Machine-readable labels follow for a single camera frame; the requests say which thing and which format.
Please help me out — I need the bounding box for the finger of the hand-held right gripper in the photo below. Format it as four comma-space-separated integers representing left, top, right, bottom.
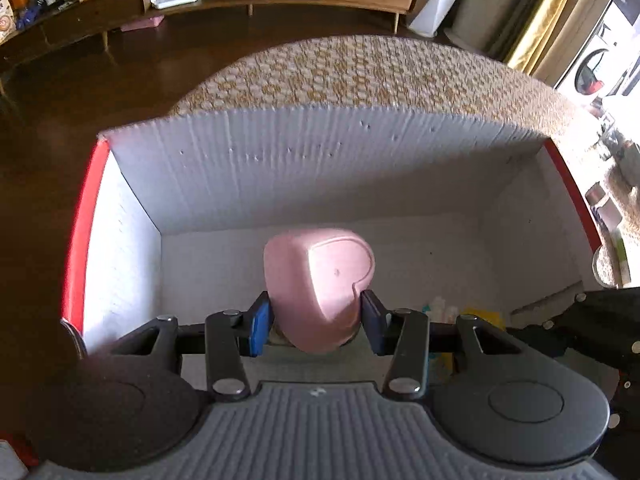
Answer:
520, 290, 640, 361

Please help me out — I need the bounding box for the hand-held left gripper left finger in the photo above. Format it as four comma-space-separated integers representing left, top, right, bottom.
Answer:
107, 290, 274, 402

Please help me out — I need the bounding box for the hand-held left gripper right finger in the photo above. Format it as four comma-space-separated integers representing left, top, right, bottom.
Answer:
360, 289, 527, 402

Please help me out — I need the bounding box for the pink heart-shaped case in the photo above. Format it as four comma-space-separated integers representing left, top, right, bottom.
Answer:
263, 227, 376, 356

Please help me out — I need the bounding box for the red cardboard box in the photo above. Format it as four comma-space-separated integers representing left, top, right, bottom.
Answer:
60, 105, 605, 378

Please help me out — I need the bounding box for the white washing machine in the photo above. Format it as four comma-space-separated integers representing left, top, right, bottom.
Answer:
555, 0, 640, 103

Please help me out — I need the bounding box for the yellow curtain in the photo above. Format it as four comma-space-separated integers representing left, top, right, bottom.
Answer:
505, 0, 585, 78

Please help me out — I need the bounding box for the white planter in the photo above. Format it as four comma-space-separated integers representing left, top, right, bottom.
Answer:
407, 0, 463, 38

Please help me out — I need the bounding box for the pink flat box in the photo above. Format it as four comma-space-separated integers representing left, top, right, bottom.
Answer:
121, 16, 165, 32

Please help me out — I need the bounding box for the cloth-covered standing air conditioner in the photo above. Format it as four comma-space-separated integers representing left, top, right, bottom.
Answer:
444, 0, 541, 53

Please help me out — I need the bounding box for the printed snack bag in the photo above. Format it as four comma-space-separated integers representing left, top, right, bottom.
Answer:
0, 0, 17, 43

